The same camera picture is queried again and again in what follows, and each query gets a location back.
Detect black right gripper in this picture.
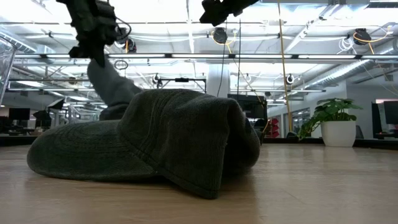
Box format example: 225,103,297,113
198,0,261,27

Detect silver ventilation duct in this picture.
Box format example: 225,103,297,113
303,58,379,91

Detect yellow cable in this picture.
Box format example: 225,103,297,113
276,0,294,133

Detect black monitor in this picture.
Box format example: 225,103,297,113
371,101,384,135
8,107,31,121
382,100,398,126

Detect red stacked containers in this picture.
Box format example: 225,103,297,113
269,117,281,138

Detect black tilted panel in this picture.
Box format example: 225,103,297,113
32,110,52,129
46,98,66,111

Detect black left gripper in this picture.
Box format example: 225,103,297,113
56,0,119,68

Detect green plant in white pot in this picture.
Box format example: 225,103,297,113
297,97,364,148

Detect white pillar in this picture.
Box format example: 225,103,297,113
207,63,231,98

